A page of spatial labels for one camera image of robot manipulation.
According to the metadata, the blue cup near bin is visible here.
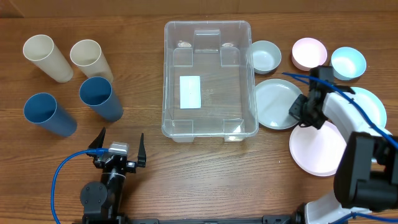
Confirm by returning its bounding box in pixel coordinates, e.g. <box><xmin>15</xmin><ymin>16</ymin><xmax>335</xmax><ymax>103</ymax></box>
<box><xmin>79</xmin><ymin>77</ymin><xmax>123</xmax><ymax>122</ymax></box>

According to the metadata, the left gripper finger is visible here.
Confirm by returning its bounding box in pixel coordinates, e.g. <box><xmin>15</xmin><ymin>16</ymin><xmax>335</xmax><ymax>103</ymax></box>
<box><xmin>88</xmin><ymin>127</ymin><xmax>106</xmax><ymax>149</ymax></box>
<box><xmin>137</xmin><ymin>133</ymin><xmax>146</xmax><ymax>167</ymax></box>

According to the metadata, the clear plastic storage bin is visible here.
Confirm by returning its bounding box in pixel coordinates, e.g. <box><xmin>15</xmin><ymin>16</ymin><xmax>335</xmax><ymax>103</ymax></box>
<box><xmin>161</xmin><ymin>21</ymin><xmax>259</xmax><ymax>142</ymax></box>

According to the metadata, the grey plate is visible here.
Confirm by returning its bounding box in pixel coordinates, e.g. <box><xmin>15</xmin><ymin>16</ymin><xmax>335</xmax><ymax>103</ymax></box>
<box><xmin>255</xmin><ymin>78</ymin><xmax>302</xmax><ymax>130</ymax></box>

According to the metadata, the right blue cable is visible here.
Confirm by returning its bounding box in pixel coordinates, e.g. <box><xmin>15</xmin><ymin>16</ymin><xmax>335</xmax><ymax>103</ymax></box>
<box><xmin>282</xmin><ymin>72</ymin><xmax>398</xmax><ymax>150</ymax></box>

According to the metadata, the cream cup near bin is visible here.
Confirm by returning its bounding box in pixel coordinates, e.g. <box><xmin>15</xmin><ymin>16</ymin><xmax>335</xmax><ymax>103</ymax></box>
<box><xmin>70</xmin><ymin>39</ymin><xmax>114</xmax><ymax>83</ymax></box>

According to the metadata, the blue cable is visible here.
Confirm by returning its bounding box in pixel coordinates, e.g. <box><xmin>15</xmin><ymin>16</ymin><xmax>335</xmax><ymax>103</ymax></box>
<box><xmin>50</xmin><ymin>147</ymin><xmax>109</xmax><ymax>224</ymax></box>
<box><xmin>282</xmin><ymin>72</ymin><xmax>398</xmax><ymax>150</ymax></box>

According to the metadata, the light blue plate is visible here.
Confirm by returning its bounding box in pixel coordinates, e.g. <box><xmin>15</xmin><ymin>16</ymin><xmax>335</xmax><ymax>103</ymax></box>
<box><xmin>351</xmin><ymin>87</ymin><xmax>387</xmax><ymax>128</ymax></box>

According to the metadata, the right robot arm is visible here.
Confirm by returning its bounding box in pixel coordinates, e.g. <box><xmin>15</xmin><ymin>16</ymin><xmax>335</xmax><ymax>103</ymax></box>
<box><xmin>289</xmin><ymin>83</ymin><xmax>397</xmax><ymax>223</ymax></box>

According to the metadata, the blue cup far left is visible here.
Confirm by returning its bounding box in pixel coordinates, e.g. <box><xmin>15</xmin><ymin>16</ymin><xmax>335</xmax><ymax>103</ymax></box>
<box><xmin>24</xmin><ymin>93</ymin><xmax>77</xmax><ymax>137</ymax></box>

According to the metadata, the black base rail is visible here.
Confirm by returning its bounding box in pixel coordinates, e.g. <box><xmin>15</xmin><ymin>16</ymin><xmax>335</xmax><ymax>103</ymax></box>
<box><xmin>85</xmin><ymin>214</ymin><xmax>306</xmax><ymax>224</ymax></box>

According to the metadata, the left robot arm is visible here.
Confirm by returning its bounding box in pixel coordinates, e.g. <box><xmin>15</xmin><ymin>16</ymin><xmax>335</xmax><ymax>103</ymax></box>
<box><xmin>80</xmin><ymin>136</ymin><xmax>146</xmax><ymax>224</ymax></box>

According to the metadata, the pink plate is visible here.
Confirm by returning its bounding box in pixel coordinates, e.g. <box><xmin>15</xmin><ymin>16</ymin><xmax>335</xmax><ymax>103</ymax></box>
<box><xmin>289</xmin><ymin>121</ymin><xmax>346</xmax><ymax>177</ymax></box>

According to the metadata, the white label in bin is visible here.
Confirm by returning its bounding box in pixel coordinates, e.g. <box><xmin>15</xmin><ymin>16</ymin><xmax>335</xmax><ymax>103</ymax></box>
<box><xmin>180</xmin><ymin>76</ymin><xmax>201</xmax><ymax>109</ymax></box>

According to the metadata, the pink bowl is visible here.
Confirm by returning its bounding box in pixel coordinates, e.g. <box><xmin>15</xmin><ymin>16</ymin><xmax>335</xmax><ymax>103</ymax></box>
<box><xmin>292</xmin><ymin>37</ymin><xmax>328</xmax><ymax>71</ymax></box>

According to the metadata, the light blue bowl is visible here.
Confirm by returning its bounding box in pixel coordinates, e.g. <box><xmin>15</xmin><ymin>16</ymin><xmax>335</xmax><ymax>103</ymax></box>
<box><xmin>330</xmin><ymin>47</ymin><xmax>367</xmax><ymax>81</ymax></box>

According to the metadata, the left blue cable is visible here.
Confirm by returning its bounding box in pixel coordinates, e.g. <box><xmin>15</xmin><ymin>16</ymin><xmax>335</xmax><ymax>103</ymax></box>
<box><xmin>50</xmin><ymin>147</ymin><xmax>109</xmax><ymax>224</ymax></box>

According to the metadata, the cream cup far left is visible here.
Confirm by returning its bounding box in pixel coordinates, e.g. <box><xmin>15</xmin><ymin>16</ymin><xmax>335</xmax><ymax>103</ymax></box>
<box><xmin>22</xmin><ymin>34</ymin><xmax>73</xmax><ymax>83</ymax></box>

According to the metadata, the grey bowl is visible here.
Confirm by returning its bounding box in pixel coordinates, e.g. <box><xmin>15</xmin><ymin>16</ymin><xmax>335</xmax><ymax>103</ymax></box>
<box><xmin>252</xmin><ymin>40</ymin><xmax>282</xmax><ymax>74</ymax></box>

